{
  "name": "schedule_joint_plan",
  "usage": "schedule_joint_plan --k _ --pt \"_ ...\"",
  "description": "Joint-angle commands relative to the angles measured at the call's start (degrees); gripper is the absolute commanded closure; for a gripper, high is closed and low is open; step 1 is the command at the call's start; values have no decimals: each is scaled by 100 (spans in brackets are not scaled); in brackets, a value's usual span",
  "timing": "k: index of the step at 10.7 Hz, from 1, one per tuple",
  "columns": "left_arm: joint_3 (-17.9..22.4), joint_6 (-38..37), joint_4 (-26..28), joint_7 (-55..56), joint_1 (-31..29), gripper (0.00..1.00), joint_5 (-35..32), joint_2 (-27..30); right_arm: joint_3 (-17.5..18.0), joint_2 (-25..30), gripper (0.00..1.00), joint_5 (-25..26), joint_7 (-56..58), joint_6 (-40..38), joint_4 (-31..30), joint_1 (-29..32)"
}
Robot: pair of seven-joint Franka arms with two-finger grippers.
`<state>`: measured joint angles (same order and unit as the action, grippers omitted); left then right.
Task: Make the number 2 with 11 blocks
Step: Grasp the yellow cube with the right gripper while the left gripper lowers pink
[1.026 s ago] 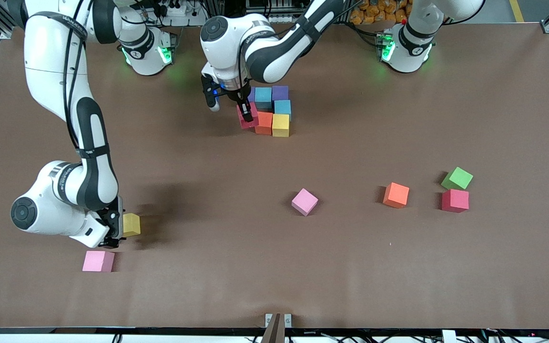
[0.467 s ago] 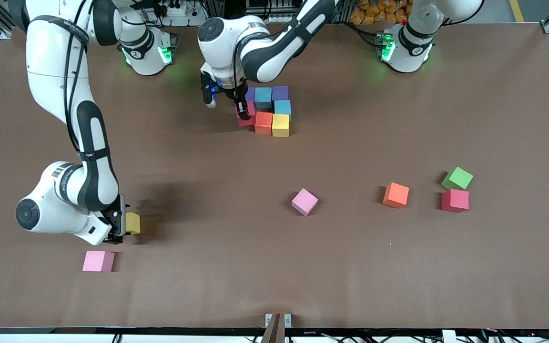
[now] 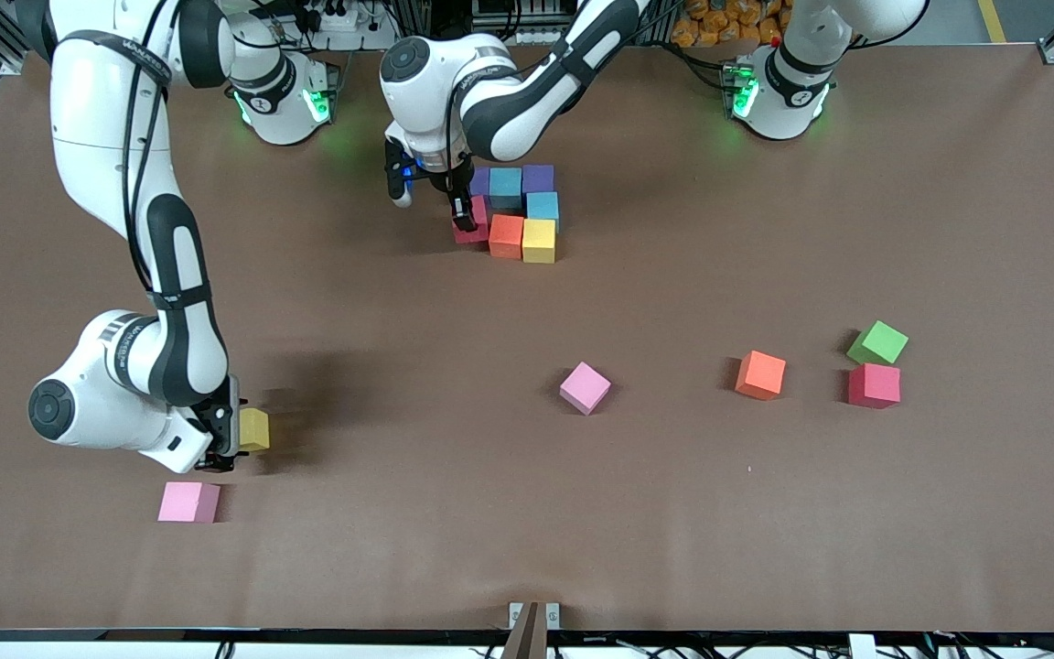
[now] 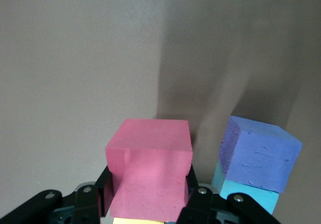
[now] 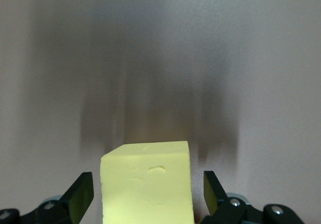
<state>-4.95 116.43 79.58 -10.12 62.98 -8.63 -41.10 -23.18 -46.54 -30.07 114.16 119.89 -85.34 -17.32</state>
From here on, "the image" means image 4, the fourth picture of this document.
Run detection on brown table cover sheet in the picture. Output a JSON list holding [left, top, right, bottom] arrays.
[[0, 0, 321, 224]]

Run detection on red foam cube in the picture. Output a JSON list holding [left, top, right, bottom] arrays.
[[104, 118, 194, 221]]

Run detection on yellow foam cube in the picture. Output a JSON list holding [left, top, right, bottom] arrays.
[[112, 217, 165, 224]]

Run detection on light blue cube orange speck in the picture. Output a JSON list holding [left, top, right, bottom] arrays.
[[210, 160, 280, 215]]

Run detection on purple foam cube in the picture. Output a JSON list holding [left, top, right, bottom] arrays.
[[218, 115, 303, 193]]

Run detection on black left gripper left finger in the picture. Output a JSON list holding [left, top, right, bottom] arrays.
[[0, 165, 115, 224]]

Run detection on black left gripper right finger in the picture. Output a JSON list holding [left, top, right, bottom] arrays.
[[177, 164, 279, 224]]

